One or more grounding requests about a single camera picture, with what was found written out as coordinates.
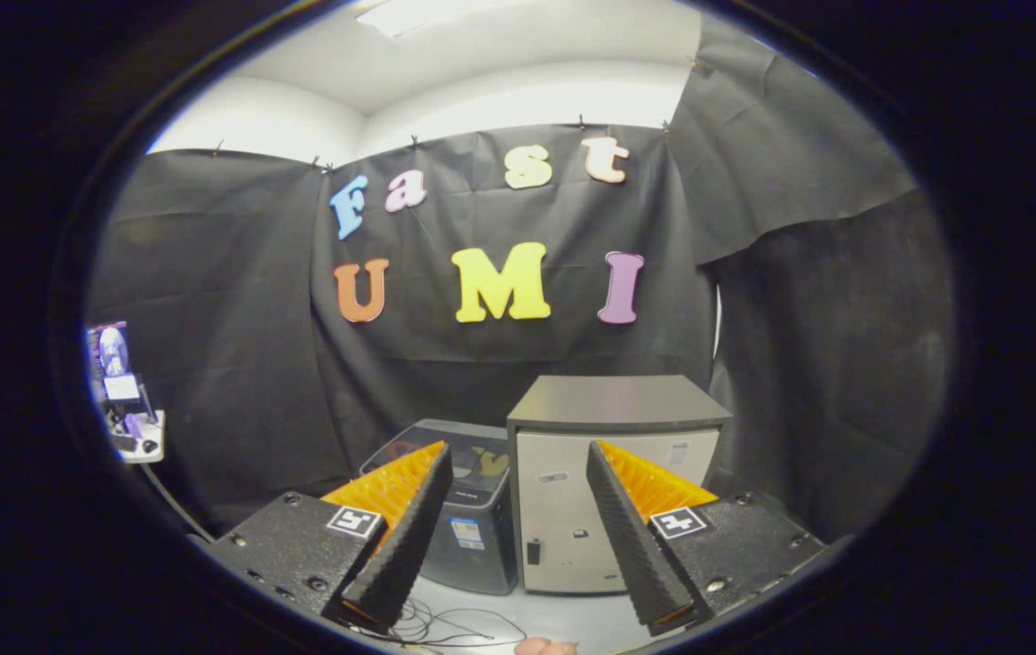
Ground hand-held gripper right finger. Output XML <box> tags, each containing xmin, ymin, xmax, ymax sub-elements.
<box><xmin>585</xmin><ymin>440</ymin><xmax>827</xmax><ymax>638</ymax></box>

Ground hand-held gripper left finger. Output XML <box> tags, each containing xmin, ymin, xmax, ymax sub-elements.
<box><xmin>206</xmin><ymin>440</ymin><xmax>455</xmax><ymax>634</ymax></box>

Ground dark grey washing machine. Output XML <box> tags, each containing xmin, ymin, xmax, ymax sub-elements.
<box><xmin>359</xmin><ymin>418</ymin><xmax>519</xmax><ymax>597</ymax></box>

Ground grey cabinet with dark top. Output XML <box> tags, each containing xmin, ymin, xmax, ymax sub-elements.
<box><xmin>506</xmin><ymin>374</ymin><xmax>735</xmax><ymax>598</ymax></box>

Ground black backdrop cloth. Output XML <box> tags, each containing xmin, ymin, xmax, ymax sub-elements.
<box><xmin>84</xmin><ymin>14</ymin><xmax>955</xmax><ymax>547</ymax></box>

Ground computer monitor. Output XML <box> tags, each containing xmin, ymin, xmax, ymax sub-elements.
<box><xmin>86</xmin><ymin>320</ymin><xmax>142</xmax><ymax>403</ymax></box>

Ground black floor cables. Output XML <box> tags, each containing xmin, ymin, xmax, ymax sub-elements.
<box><xmin>349</xmin><ymin>596</ymin><xmax>529</xmax><ymax>652</ymax></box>

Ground black table cable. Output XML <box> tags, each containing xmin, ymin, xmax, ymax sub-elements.
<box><xmin>139</xmin><ymin>461</ymin><xmax>215</xmax><ymax>544</ymax></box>

